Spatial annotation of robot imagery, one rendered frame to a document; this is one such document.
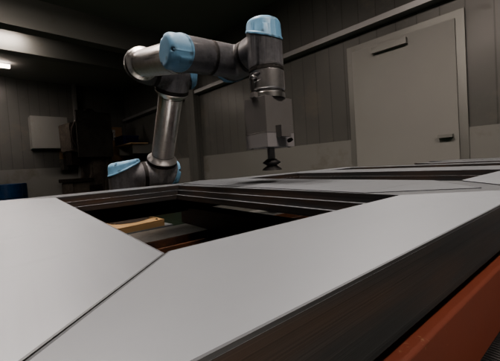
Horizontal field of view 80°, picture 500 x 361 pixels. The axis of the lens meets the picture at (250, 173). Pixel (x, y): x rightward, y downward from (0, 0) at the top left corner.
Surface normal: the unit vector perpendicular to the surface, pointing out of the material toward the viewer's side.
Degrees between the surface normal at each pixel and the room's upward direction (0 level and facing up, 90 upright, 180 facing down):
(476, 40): 90
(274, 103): 90
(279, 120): 90
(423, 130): 90
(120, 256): 0
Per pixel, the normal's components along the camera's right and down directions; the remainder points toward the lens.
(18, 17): 0.69, -0.02
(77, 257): -0.07, -1.00
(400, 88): -0.72, 0.07
